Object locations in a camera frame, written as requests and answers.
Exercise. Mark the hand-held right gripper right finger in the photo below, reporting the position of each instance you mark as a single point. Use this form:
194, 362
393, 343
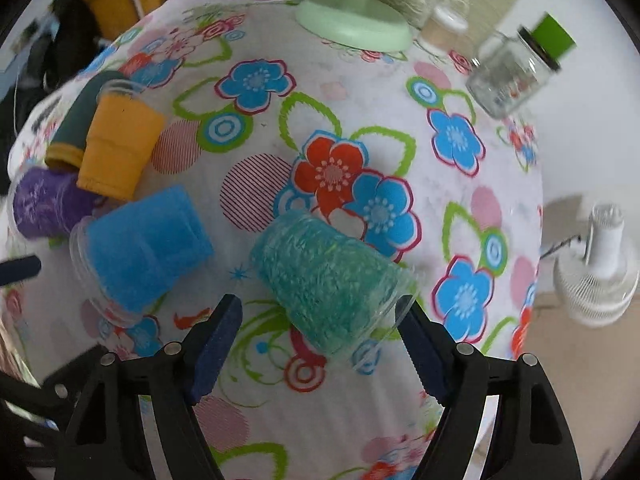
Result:
421, 352

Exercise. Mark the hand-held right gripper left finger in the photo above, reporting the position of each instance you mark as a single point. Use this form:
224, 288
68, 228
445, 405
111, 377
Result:
214, 352

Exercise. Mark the black clothing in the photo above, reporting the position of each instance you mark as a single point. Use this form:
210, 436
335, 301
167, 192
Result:
70, 45

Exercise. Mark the dark green plastic cup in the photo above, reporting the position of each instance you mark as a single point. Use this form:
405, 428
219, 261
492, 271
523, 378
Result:
75, 120

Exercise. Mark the glass jar with black lid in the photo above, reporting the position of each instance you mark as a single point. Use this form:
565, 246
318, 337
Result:
505, 76

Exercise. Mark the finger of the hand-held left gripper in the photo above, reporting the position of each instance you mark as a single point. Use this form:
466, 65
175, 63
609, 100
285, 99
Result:
30, 392
20, 268

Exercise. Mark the green box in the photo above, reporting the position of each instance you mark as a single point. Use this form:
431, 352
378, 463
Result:
553, 36

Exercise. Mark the teal glitter plastic cup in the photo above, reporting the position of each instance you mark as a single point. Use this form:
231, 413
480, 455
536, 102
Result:
320, 275

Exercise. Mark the purple plastic cup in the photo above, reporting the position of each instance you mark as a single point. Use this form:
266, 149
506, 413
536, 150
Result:
45, 201

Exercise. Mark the blue plastic cup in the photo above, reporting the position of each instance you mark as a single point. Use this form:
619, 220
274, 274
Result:
145, 250

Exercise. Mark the yellow wooden chair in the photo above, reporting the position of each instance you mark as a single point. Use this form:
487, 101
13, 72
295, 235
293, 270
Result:
105, 6

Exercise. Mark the floral tablecloth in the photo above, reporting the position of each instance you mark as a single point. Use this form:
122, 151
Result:
350, 110

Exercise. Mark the small clear white-lidded jar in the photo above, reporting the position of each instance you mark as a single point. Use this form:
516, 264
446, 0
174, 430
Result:
442, 30

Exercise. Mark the orange plastic cup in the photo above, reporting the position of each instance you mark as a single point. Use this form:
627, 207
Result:
117, 145

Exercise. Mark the light green fan base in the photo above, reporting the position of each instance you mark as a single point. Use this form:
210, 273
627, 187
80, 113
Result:
352, 25

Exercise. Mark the white floor fan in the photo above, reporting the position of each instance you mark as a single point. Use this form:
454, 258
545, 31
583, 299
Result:
596, 285

